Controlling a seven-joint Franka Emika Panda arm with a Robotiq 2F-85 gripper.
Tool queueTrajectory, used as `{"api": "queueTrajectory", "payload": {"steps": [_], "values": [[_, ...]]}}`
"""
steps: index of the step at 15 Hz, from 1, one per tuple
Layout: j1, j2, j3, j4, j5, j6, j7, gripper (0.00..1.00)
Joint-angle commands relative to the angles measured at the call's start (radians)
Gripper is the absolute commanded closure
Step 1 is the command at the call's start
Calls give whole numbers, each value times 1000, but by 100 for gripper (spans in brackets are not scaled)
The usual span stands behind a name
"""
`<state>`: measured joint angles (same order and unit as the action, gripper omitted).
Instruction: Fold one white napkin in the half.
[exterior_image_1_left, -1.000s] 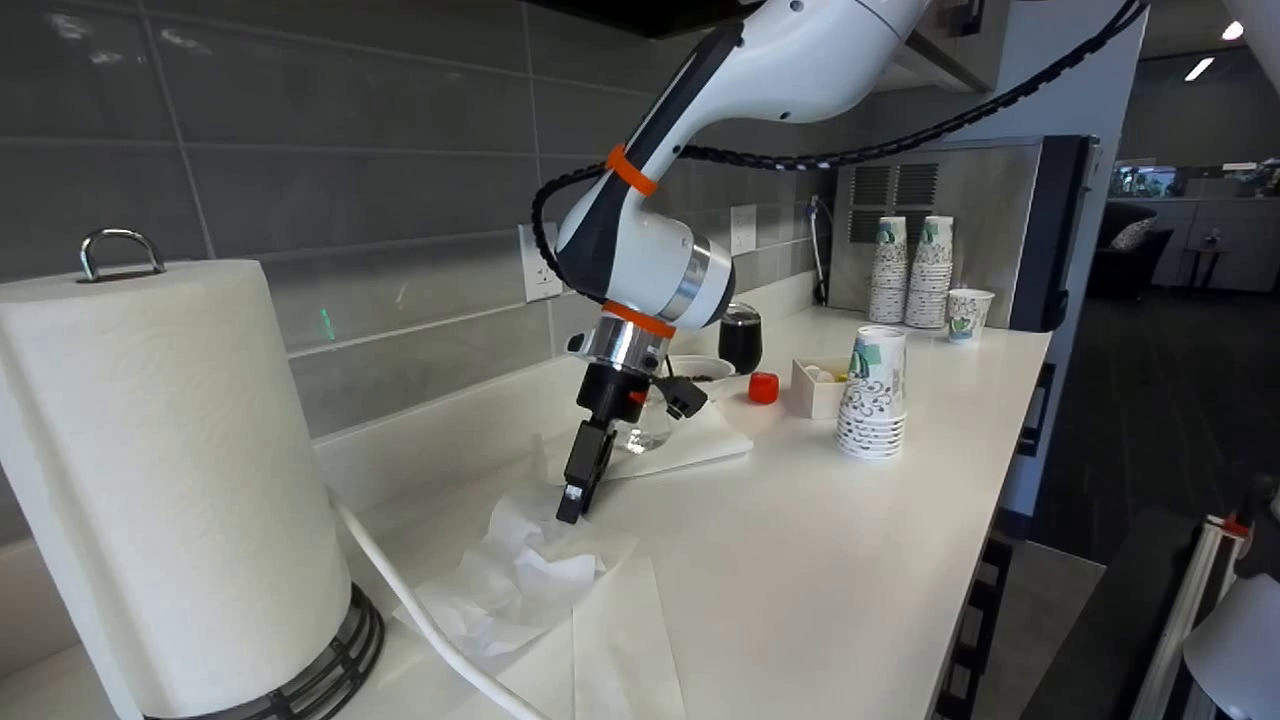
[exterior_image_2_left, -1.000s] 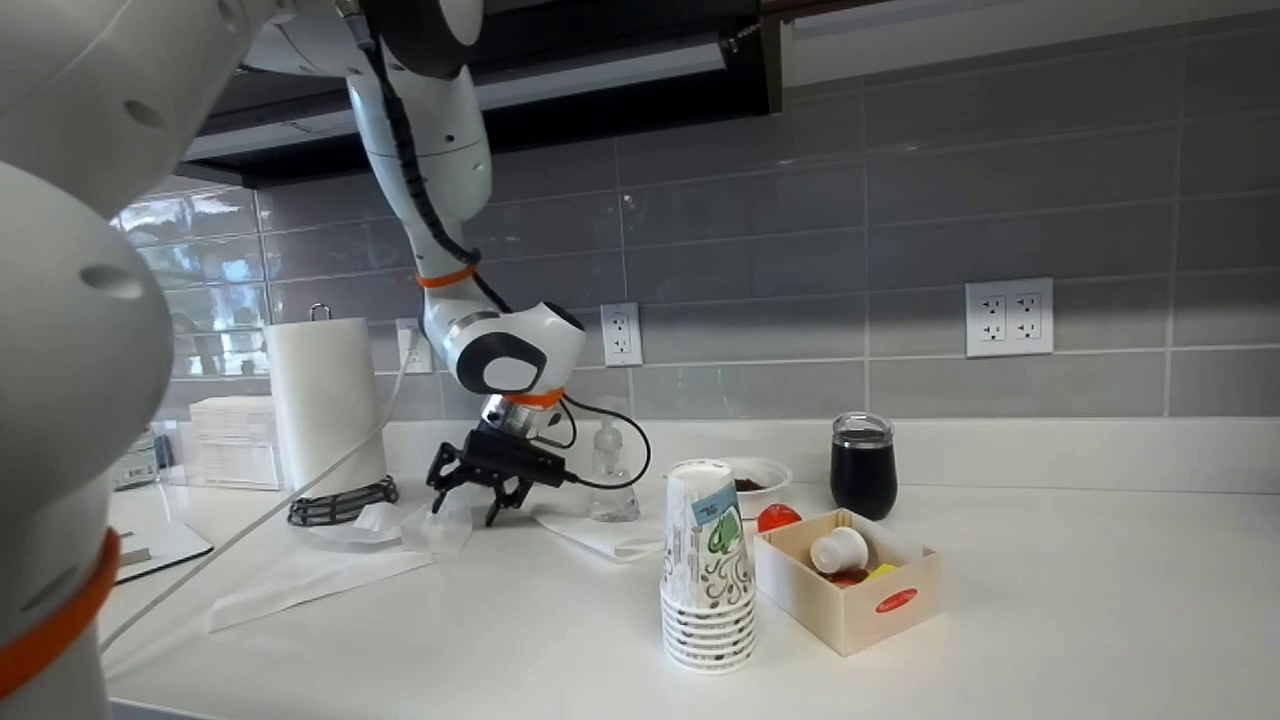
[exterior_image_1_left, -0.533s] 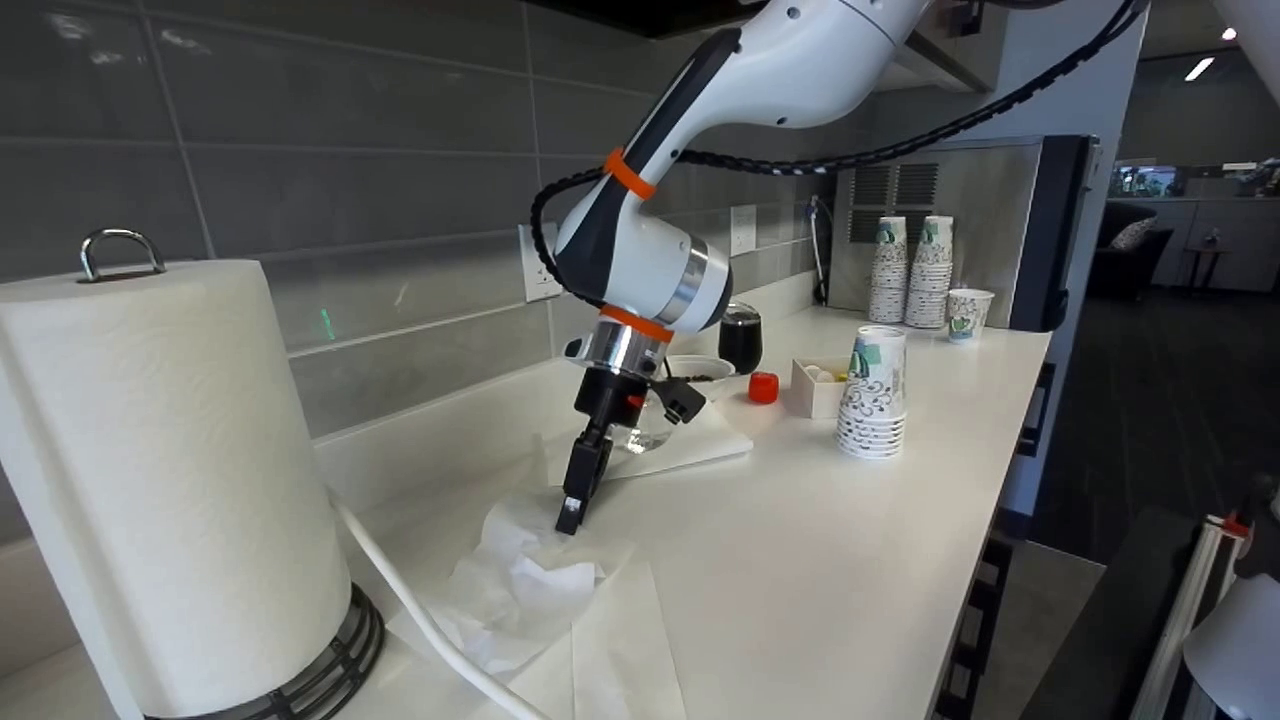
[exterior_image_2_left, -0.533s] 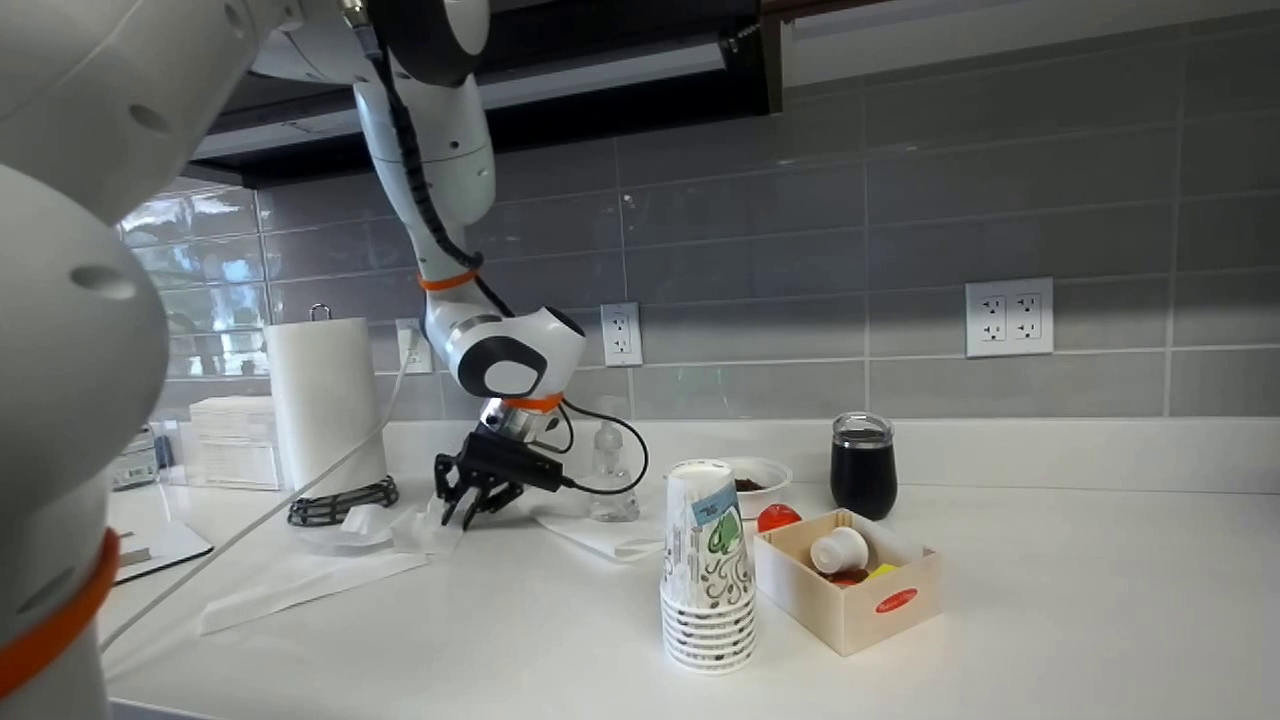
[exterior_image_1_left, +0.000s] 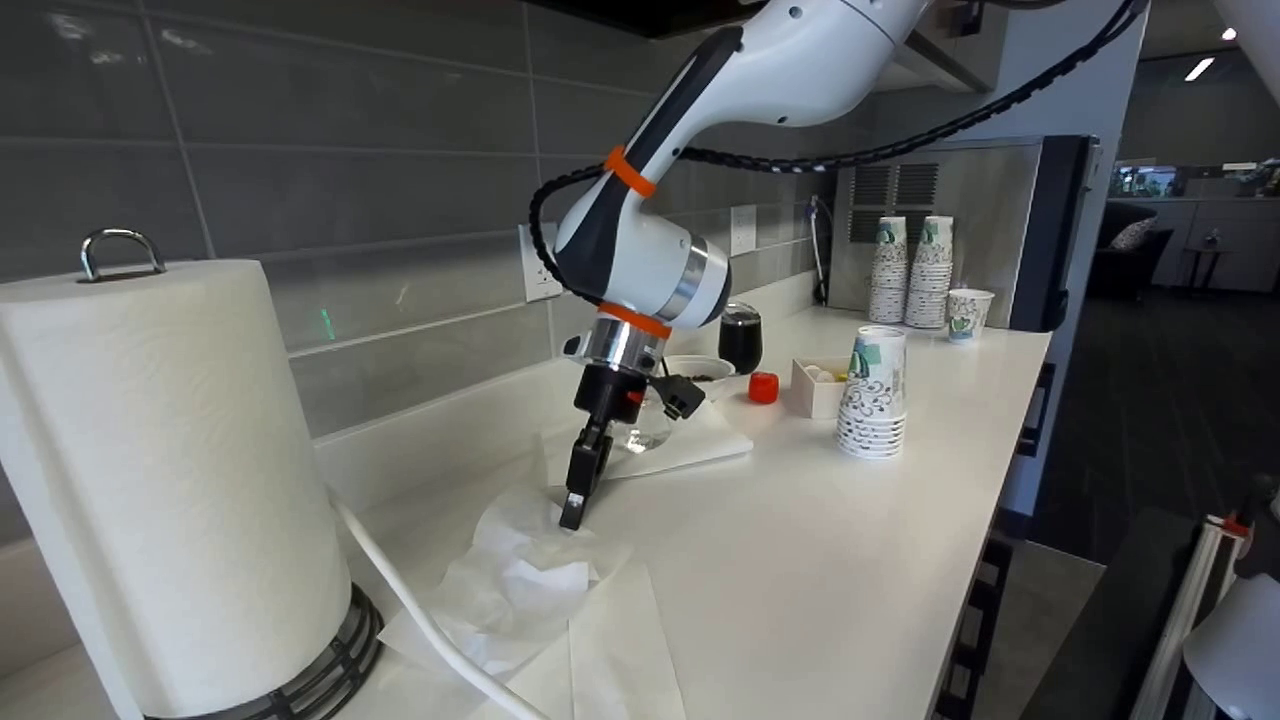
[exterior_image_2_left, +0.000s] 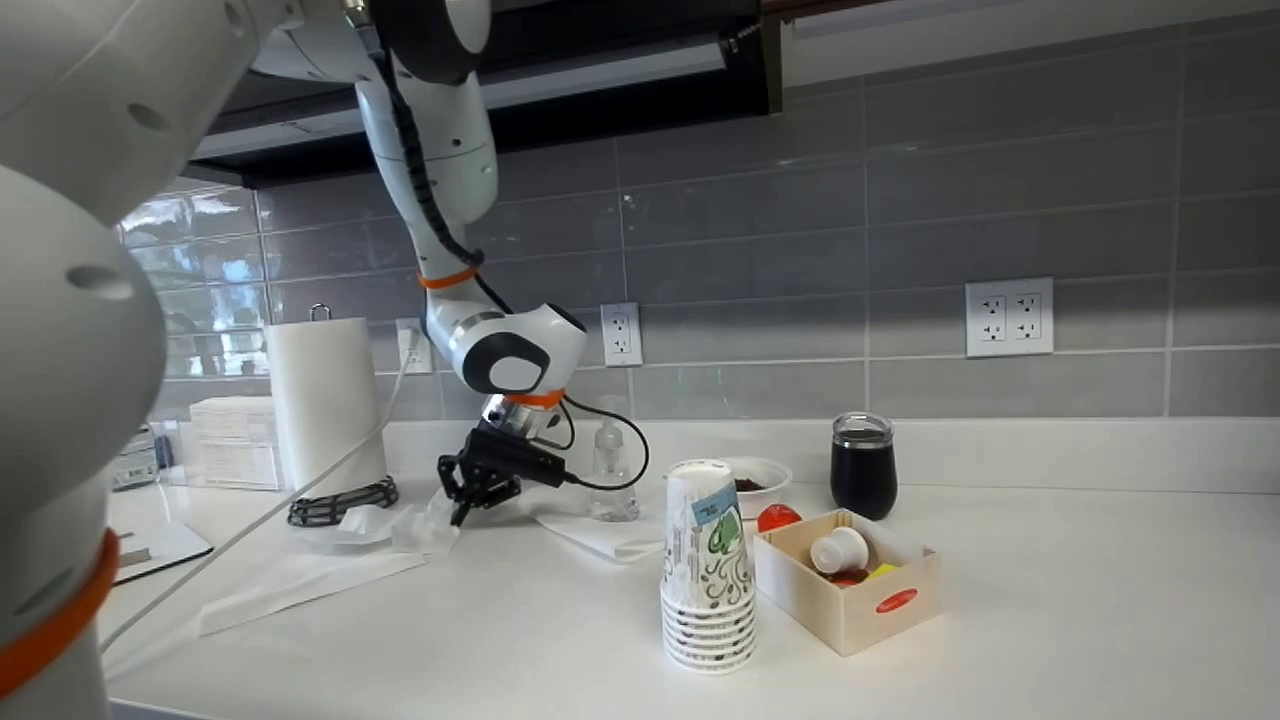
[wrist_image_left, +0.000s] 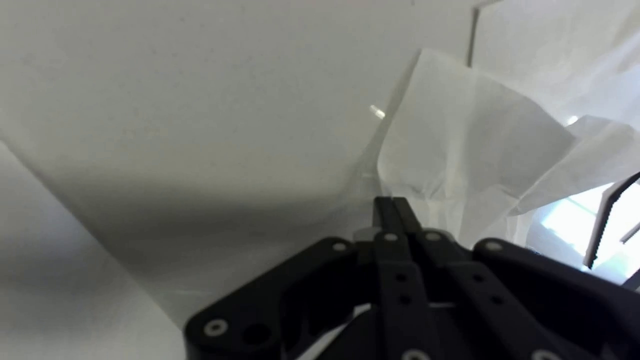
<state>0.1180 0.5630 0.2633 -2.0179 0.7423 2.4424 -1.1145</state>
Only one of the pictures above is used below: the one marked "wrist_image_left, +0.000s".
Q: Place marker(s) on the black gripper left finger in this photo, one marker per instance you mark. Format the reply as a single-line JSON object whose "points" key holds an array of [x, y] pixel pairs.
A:
{"points": [[392, 292]]}

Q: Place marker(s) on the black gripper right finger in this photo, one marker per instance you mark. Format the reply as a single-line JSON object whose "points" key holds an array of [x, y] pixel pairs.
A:
{"points": [[521, 301]]}

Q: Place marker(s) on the white napkin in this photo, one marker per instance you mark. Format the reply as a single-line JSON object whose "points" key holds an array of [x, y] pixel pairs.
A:
{"points": [[481, 141], [53, 280]]}

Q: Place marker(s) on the flat white napkin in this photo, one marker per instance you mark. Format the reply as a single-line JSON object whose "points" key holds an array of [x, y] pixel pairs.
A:
{"points": [[53, 280]]}

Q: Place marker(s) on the black paper towel holder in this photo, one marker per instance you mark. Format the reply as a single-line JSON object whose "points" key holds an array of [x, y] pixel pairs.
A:
{"points": [[602, 212]]}

